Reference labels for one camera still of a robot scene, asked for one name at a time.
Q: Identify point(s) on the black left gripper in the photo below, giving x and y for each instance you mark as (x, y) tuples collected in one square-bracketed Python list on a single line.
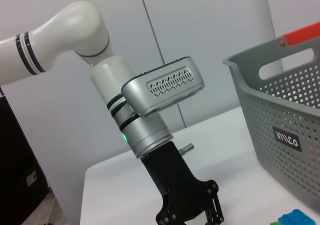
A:
[(175, 185)]

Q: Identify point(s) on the blue square toy brick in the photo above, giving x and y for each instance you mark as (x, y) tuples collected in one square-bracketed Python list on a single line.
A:
[(296, 217)]

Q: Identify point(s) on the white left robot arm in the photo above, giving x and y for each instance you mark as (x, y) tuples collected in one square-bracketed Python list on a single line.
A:
[(75, 35)]

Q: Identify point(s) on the grey perforated plastic storage bin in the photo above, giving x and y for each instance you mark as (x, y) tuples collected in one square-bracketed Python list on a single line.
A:
[(275, 125)]

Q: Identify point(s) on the small green toy brick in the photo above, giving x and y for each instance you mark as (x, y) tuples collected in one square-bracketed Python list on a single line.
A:
[(274, 222)]

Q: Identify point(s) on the black cabinet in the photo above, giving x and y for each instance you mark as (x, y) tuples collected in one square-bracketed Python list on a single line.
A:
[(15, 160)]

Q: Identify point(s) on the left wrist camera housing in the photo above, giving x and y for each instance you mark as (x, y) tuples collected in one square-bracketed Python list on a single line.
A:
[(162, 90)]

